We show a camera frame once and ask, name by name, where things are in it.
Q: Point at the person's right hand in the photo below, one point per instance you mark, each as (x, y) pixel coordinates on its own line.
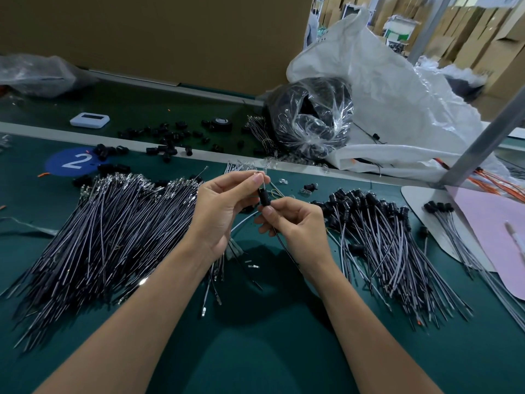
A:
(299, 234)

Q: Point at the stack of cardboard boxes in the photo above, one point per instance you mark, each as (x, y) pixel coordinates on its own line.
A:
(499, 41)

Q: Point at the crumpled clear plastic bag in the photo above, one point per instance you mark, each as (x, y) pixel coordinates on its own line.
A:
(34, 76)

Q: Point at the brown cardboard panel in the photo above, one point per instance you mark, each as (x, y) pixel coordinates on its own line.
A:
(164, 37)

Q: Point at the clear bag with black contents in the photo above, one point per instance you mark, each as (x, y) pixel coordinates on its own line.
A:
(312, 117)

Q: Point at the person's left forearm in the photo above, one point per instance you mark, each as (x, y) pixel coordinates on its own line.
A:
(123, 332)

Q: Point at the large white plastic sack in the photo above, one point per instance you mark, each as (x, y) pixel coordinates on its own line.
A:
(402, 94)

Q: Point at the small white timer device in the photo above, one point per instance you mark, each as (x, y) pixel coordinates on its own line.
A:
(89, 120)

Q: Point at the pink paper sheet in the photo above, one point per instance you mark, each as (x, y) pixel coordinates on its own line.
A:
(492, 235)

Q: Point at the black plastic caps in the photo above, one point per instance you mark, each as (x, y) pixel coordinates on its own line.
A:
(164, 147)

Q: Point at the person's left hand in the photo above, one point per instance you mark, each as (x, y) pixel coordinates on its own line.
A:
(221, 213)

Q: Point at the person's right forearm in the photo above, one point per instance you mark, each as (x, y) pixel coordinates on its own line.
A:
(377, 340)

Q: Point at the grey metal frame post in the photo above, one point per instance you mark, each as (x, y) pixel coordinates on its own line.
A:
(429, 28)
(486, 133)

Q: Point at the blue round number sticker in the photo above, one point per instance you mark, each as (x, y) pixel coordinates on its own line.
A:
(74, 161)

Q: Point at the white pen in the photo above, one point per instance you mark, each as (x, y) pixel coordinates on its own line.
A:
(515, 238)

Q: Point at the clear plastic strip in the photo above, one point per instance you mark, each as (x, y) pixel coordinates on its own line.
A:
(24, 226)

